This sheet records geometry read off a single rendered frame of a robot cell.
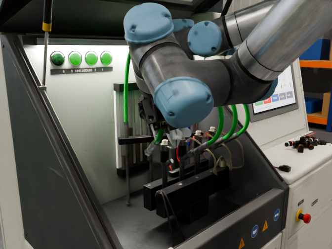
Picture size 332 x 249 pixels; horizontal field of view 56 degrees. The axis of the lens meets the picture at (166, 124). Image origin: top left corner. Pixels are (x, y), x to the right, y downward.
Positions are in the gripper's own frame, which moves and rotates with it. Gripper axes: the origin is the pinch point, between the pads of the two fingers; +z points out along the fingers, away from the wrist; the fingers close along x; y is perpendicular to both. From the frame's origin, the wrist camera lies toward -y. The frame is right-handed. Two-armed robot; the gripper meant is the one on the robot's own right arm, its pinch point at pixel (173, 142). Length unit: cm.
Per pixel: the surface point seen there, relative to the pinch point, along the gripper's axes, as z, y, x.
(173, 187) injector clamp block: 15.3, -0.7, 0.8
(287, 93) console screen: -7, -5, 85
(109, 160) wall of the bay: 13.7, -32.0, -2.4
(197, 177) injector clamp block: 15.1, -0.5, 12.1
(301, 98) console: -2, -4, 101
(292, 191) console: 20.7, 21.9, 37.0
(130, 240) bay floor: 30.4, -6.0, -13.0
